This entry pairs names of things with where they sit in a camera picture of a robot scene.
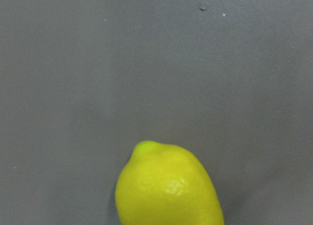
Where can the yellow lemon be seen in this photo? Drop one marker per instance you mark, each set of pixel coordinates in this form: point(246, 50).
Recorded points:
point(164, 184)

